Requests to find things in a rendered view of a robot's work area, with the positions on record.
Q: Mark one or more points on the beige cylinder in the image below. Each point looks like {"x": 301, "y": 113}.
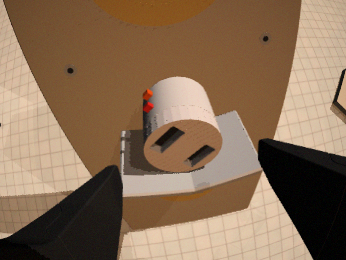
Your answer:
{"x": 180, "y": 130}

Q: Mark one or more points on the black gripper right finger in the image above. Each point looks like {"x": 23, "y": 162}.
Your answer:
{"x": 311, "y": 185}

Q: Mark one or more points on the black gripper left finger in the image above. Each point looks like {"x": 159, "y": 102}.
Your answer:
{"x": 84, "y": 226}

